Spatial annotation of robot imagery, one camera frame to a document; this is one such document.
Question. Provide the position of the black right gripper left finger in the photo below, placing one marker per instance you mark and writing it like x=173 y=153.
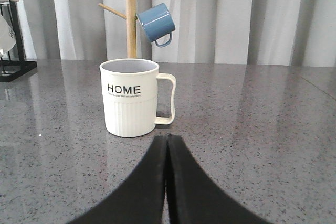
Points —
x=140 y=198

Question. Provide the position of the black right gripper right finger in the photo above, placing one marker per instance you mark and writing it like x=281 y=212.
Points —
x=193 y=197

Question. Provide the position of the white HOME mug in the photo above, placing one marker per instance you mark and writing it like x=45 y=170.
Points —
x=130 y=96

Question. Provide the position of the blue enamel mug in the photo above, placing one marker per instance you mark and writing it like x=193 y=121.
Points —
x=157 y=22

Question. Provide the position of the wooden mug tree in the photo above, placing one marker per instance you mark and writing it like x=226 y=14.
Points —
x=130 y=18

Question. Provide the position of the grey white curtain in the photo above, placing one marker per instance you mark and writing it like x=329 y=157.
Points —
x=265 y=32

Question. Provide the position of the white ribbed hanging mug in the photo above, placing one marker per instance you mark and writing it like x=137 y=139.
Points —
x=7 y=37

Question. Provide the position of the black wire mug rack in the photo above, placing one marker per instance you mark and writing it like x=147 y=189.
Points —
x=14 y=63

